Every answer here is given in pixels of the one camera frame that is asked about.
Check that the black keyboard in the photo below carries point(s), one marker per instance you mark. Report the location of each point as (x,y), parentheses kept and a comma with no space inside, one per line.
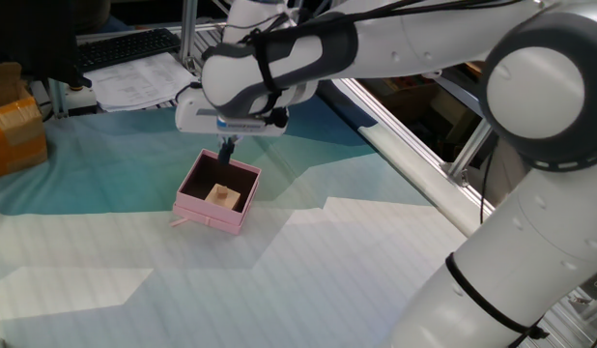
(124,48)

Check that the aluminium table edge rail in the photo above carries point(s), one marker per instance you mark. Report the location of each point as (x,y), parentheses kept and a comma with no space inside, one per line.
(400,129)

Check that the silver blue wrist camera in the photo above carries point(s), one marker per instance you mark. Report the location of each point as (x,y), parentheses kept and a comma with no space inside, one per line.
(240,124)

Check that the cardboard box with yellow tape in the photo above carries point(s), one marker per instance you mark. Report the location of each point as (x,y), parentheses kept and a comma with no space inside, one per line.
(18,140)

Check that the large wooden cube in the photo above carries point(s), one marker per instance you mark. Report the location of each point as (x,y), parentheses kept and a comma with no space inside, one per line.
(232,201)

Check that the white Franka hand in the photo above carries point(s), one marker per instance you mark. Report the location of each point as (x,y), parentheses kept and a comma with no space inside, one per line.
(192,116)

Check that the printed paper stack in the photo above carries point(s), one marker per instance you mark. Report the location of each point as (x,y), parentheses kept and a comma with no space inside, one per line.
(139,82)

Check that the black monitor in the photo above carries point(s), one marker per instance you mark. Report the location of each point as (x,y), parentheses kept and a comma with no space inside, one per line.
(33,34)

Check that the teal white tablecloth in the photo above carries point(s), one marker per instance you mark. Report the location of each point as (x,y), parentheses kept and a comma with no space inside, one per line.
(279,290)

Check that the aluminium frame post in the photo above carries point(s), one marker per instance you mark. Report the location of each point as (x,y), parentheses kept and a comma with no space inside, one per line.
(188,29)
(467,150)

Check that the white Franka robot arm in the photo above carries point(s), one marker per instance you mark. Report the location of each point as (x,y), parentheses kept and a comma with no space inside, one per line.
(520,270)

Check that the small wooden block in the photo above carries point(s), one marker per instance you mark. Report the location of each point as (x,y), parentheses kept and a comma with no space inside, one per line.
(222,190)

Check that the pink gift box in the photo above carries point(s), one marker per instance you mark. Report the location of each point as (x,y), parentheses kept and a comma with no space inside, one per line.
(207,212)

